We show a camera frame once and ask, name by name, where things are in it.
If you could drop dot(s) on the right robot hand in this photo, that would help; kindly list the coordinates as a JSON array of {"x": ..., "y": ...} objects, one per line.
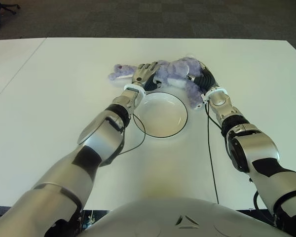
[{"x": 207, "y": 80}]

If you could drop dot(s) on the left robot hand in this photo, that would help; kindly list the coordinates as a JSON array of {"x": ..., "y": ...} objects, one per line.
[{"x": 144, "y": 74}]

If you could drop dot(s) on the purple plush bunny doll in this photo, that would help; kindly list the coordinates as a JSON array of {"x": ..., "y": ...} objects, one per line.
[{"x": 177, "y": 69}]

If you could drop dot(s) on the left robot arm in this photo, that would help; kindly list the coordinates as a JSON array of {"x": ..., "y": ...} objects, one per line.
[{"x": 88, "y": 160}]

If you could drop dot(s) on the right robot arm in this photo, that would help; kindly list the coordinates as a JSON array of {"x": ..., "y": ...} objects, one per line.
[{"x": 256, "y": 150}]

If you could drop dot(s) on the white plate black rim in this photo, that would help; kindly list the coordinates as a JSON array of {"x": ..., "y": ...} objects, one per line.
[{"x": 160, "y": 114}]

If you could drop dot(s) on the grey robot torso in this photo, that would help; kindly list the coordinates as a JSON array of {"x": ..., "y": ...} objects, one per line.
[{"x": 150, "y": 217}]

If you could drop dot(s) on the black office chair base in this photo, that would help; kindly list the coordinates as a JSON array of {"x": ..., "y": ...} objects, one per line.
[{"x": 11, "y": 8}]

